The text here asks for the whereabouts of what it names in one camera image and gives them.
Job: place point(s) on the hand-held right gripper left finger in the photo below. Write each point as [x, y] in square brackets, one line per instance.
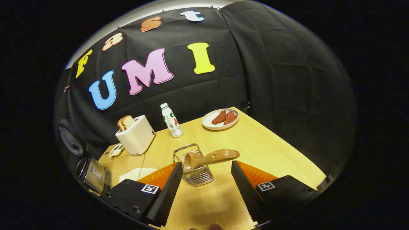
[167, 198]

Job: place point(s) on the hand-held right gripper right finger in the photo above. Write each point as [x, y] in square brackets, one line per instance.
[246, 195]

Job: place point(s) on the wooden spoon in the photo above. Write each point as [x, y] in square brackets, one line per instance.
[217, 156]

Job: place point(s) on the grey rice cooker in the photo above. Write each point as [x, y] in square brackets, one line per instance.
[92, 174]

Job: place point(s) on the clear plastic rice container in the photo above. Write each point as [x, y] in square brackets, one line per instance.
[127, 164]

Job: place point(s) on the white toaster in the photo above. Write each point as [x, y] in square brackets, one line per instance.
[137, 137]

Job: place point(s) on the white divided condiment dish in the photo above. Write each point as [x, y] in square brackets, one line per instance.
[115, 150]

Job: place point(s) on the white plastic drink bottle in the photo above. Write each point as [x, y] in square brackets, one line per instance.
[171, 123]

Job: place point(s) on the red meat slice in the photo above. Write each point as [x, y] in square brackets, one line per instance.
[219, 117]
[230, 117]

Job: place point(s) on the white round plate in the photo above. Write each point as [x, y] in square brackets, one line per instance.
[209, 123]

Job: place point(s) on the toasted bread slice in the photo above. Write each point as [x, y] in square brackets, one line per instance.
[128, 121]
[120, 124]

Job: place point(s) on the black backdrop cloth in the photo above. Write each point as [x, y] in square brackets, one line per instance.
[271, 80]

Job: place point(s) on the pink cloth clip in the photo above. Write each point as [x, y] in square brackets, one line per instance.
[66, 88]

